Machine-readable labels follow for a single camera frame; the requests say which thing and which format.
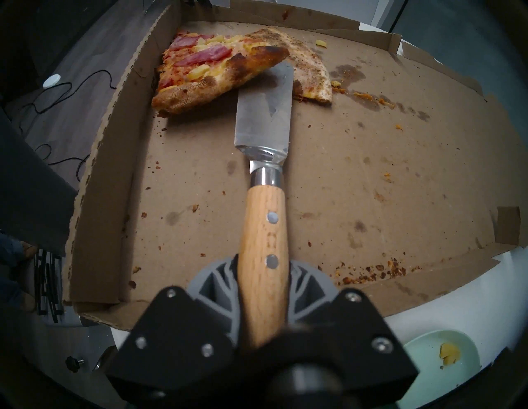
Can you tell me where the wooden handled metal spatula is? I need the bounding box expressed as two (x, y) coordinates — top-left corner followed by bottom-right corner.
(234, 62), (294, 347)

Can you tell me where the plain cheese pizza slice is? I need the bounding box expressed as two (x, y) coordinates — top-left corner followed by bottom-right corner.
(243, 26), (333, 104)

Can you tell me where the ham pizza slice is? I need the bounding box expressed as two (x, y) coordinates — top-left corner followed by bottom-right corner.
(151, 35), (290, 118)

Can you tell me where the yellow crumb on plate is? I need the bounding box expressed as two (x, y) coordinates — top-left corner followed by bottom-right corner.
(438, 343), (460, 365)

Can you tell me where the pale green plate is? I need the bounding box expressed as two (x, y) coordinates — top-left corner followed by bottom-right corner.
(396, 330), (482, 409)

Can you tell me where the cardboard pizza box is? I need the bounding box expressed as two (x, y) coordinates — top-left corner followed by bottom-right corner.
(62, 0), (528, 330)

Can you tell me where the grey base plate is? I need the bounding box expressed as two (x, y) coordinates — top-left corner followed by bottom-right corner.
(23, 307), (124, 374)

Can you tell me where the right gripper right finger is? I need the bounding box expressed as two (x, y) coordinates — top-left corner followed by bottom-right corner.
(285, 260), (420, 404)

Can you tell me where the thin black floor cable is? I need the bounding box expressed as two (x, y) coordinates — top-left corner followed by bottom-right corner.
(21, 69), (118, 190)

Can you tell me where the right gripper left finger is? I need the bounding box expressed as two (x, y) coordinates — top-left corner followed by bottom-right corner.
(105, 256), (242, 398)

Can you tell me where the dark grey robot torso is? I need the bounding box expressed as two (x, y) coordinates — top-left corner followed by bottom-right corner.
(0, 109), (78, 258)

